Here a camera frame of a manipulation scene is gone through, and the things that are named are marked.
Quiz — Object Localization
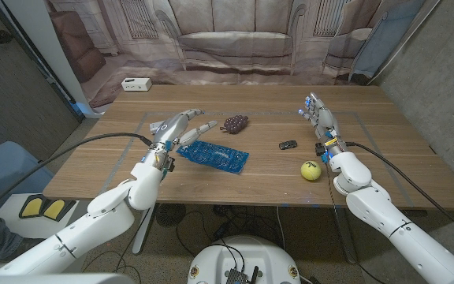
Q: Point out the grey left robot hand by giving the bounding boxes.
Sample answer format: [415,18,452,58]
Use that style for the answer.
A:
[149,108,218,149]

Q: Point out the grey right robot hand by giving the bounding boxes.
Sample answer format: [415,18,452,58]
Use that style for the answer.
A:
[298,92,341,139]

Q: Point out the blue gel pad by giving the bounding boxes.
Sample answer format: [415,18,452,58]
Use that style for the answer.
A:
[176,140,251,175]

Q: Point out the yellow tennis ball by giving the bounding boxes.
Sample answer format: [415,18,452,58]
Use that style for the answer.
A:
[300,160,322,182]

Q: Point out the white power box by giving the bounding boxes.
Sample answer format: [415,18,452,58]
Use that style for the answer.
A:
[121,77,153,92]

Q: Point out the purple grape bunch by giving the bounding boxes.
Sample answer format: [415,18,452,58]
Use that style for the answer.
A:
[219,114,250,136]

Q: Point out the round black floor disc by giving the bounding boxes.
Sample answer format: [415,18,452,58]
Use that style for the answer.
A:
[155,203,188,229]

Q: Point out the white table leg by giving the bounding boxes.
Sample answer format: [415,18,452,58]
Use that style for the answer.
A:
[132,196,158,256]

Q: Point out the printed sofa room backdrop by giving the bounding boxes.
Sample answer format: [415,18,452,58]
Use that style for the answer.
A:
[45,0,429,108]

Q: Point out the grey table leg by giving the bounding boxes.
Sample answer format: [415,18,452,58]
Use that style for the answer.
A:
[331,207,359,264]

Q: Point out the white robot torso base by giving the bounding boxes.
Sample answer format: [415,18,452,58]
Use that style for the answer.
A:
[187,235,302,284]

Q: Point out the white pillar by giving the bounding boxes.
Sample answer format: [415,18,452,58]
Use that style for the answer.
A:
[0,0,105,119]

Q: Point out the yellow black foot pedal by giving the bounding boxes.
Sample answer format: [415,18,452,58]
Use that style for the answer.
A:
[18,194,77,220]

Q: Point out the blue padded seat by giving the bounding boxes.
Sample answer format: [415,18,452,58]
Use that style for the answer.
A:
[0,140,55,217]

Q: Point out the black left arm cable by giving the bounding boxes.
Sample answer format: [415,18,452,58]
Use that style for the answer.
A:
[0,132,155,219]

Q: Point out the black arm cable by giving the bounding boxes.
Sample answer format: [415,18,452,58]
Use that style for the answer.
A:
[0,132,155,219]
[344,140,454,243]

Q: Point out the black floor cables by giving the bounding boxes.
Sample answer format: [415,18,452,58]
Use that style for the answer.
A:
[174,204,285,261]

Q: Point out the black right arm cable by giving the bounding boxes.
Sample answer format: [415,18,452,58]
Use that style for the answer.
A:
[344,140,454,243]

